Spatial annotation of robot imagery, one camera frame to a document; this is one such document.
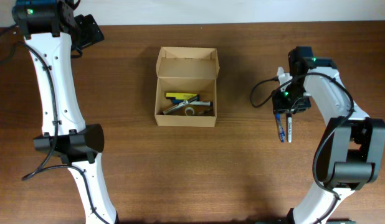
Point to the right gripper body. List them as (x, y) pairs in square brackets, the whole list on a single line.
[(291, 104)]

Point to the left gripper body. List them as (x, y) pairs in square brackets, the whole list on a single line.
[(86, 33)]

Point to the black gel pen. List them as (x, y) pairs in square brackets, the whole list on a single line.
[(207, 111)]

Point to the cardboard box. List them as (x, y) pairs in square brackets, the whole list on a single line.
[(186, 70)]

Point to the yellow tape roll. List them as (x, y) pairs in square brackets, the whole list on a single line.
[(189, 111)]

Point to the black whiteboard marker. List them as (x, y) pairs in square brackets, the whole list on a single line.
[(180, 105)]

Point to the yellow highlighter marker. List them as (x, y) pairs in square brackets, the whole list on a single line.
[(179, 96)]

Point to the blue whiteboard marker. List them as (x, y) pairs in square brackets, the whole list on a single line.
[(197, 103)]

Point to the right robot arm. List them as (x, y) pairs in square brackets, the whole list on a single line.
[(351, 149)]

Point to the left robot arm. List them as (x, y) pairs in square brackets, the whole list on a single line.
[(54, 35)]

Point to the black Sharpie marker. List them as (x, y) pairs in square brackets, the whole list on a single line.
[(289, 128)]

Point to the blue gel pen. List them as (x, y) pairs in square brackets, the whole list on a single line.
[(281, 132)]

